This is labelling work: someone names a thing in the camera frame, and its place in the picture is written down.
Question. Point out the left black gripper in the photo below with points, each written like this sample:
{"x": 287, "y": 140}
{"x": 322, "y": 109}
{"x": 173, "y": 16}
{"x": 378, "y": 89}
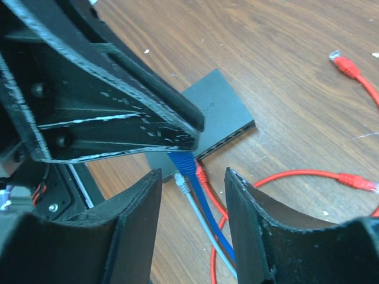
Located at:
{"x": 61, "y": 114}

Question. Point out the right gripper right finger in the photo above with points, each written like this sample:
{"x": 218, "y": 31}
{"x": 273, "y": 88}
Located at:
{"x": 274, "y": 243}

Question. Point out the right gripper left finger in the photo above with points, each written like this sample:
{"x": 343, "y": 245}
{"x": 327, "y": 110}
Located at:
{"x": 112, "y": 242}

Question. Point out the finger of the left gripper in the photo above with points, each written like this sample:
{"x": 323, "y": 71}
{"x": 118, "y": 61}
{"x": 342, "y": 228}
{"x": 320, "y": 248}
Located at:
{"x": 74, "y": 30}

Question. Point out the black network switch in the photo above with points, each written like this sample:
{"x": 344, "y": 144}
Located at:
{"x": 226, "y": 117}

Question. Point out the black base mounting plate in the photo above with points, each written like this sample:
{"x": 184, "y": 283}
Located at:
{"x": 70, "y": 189}

